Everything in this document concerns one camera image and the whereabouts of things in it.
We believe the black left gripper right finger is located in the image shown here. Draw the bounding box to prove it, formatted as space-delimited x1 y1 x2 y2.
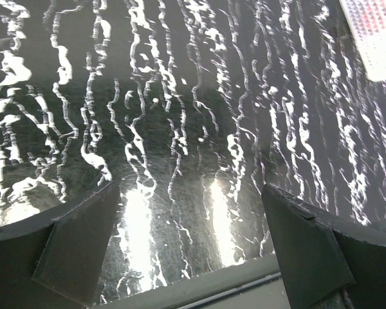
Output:
262 184 386 308

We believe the orange patterned towel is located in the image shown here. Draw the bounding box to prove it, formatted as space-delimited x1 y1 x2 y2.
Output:
358 0 386 35

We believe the white plastic mesh basket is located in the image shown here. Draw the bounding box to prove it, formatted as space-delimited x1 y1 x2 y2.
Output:
340 0 386 82

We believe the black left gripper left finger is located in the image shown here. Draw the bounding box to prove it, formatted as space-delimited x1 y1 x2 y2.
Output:
0 182 120 306

